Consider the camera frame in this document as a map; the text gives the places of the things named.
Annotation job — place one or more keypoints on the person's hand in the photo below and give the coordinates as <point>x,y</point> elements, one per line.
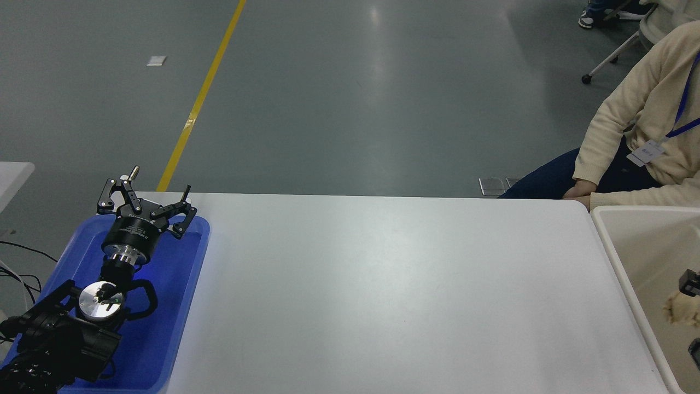
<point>584,202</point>
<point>579,189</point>

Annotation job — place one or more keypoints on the small metal floor plate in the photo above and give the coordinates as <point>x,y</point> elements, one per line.
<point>512,181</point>

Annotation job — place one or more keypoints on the large metal floor plate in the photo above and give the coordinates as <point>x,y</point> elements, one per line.
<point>490,186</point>

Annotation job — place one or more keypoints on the tan paper ball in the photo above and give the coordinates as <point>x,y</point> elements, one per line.
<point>683,309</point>

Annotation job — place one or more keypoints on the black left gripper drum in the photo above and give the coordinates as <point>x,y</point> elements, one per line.
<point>131,232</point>

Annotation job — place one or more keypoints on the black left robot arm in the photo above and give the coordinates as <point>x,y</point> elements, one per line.
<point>60,339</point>

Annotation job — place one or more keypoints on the blue plastic tray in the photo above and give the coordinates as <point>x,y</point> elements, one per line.
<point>169,284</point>

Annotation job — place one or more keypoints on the large pale bin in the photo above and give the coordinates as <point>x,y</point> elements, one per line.
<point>645,246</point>

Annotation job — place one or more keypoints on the small white side table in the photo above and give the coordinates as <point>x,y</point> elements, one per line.
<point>13,178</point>

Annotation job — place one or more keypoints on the person with white shoe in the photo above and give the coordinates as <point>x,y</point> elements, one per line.
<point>590,13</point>

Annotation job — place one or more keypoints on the white name badge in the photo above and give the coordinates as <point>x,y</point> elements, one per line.
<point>645,152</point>

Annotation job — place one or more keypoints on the wheeled office chair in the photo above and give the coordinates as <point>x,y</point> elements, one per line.
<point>618,52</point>

